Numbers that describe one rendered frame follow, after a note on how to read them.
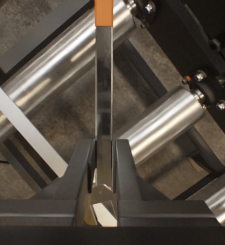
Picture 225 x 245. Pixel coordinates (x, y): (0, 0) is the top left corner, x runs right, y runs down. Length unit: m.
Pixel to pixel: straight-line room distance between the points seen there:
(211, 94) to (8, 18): 1.51
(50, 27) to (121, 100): 0.84
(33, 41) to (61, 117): 0.85
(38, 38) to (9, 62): 0.12
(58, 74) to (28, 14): 1.19
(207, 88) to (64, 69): 0.36
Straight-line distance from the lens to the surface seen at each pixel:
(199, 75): 0.49
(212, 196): 0.60
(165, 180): 1.53
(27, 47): 0.67
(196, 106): 0.48
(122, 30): 0.50
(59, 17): 0.66
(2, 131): 0.57
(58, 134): 1.45
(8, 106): 0.52
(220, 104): 0.51
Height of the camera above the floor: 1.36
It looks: 84 degrees down
